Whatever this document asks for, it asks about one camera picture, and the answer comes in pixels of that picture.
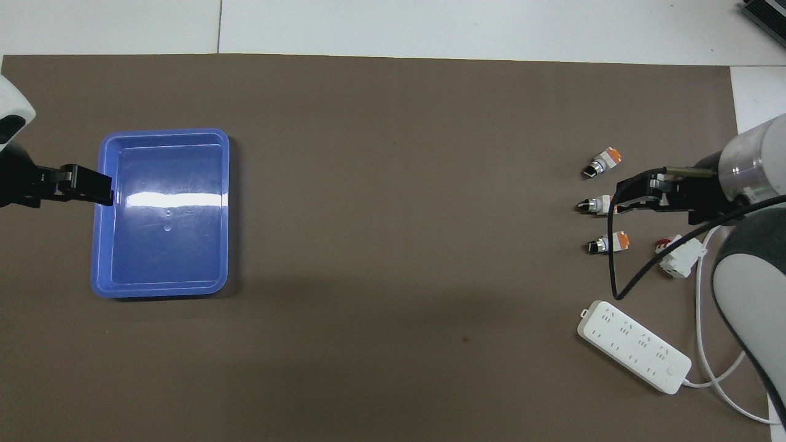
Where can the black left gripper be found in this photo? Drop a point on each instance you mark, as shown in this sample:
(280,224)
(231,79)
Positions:
(18,181)

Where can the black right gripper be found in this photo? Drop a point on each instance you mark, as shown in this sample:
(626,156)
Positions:
(703,190)

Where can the rotary selector switch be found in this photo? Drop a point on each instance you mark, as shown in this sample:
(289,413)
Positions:
(603,162)
(608,243)
(594,205)

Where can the white circuit breaker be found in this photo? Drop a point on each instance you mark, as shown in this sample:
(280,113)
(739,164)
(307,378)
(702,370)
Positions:
(680,258)

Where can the blue plastic tray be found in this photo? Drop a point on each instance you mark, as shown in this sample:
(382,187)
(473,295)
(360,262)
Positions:
(166,245)

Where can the white power strip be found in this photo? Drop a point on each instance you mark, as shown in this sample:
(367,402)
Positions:
(632,345)

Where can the grey ribbed device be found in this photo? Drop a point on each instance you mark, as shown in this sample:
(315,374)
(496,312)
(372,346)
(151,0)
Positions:
(766,13)

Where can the brown table mat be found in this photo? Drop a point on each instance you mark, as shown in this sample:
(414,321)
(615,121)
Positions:
(393,245)

